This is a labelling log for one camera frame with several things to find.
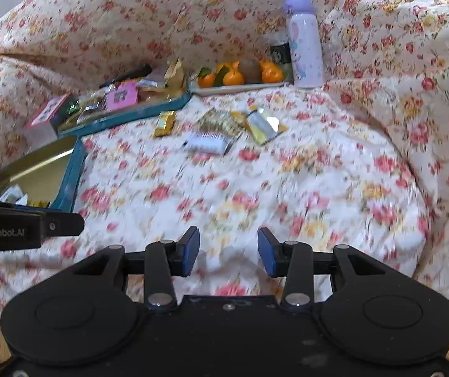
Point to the yellow silver snack packet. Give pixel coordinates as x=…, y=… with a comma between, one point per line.
x=262, y=125

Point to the mandarin orange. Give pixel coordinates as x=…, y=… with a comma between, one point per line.
x=207, y=79
x=233, y=77
x=272, y=74
x=223, y=67
x=265, y=64

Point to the dark drink can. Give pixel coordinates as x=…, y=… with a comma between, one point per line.
x=280, y=53

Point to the red white cardboard box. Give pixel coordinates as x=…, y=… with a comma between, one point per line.
x=47, y=116

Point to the white oblong plate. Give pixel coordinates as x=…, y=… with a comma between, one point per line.
x=244, y=88

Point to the gold bar snack packet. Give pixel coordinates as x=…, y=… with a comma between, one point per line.
x=165, y=123

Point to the teal tin lid with snacks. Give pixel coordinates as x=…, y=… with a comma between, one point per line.
x=122, y=96

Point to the black remote control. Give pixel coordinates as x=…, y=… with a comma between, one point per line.
x=126, y=75

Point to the brown kiwi fruit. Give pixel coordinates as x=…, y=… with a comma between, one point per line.
x=250, y=70

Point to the purple rabbit print bottle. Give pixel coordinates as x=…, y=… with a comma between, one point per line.
x=305, y=47

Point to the white black snack packet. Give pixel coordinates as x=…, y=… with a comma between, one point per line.
x=12, y=196

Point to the teal tin tray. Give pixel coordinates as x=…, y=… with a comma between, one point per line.
x=71, y=180

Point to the white blue snack packet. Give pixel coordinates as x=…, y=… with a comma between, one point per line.
x=207, y=143

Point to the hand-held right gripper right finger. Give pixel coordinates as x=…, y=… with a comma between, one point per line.
x=267, y=252

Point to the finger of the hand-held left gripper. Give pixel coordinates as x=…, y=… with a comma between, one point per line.
x=63, y=224

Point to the small gold candy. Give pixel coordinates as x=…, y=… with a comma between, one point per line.
x=238, y=116

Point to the cream patterned snack packet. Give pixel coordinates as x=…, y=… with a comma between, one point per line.
x=220, y=123

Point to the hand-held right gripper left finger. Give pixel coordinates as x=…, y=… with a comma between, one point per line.
x=191, y=251

